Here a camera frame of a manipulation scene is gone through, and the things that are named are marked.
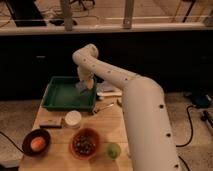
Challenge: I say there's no yellow sponge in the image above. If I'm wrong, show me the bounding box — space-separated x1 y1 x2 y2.
86 78 94 90

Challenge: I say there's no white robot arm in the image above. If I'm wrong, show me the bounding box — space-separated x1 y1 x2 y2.
72 44 182 171

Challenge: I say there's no green plastic tray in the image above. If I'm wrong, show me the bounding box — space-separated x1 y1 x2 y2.
42 76 96 112

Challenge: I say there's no grey cloth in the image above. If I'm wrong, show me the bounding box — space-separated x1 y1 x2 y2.
75 81 89 93

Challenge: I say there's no metal spoon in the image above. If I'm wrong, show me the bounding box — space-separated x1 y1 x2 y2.
92 103 114 114

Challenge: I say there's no wooden railing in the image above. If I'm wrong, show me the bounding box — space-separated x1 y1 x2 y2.
0 0 213 34

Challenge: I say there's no small wooden block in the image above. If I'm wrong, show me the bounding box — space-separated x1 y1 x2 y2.
39 118 62 129

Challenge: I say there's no brown bowl with beans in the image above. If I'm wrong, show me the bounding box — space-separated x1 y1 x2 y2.
69 128 100 160

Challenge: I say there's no orange fruit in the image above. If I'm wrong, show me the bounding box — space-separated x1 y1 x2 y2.
30 137 46 152

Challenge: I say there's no dark brown bowl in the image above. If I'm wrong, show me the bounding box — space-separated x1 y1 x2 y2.
22 129 50 157

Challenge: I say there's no white handled utensil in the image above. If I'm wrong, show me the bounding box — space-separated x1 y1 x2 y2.
97 92 122 97

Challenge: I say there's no black cable left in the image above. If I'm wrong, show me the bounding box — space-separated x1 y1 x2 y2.
0 131 25 155

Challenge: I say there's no black cable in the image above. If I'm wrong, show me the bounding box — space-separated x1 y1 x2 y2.
175 104 198 148
0 131 25 155

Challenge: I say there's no black cable right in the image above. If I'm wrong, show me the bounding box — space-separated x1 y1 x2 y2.
175 104 198 148

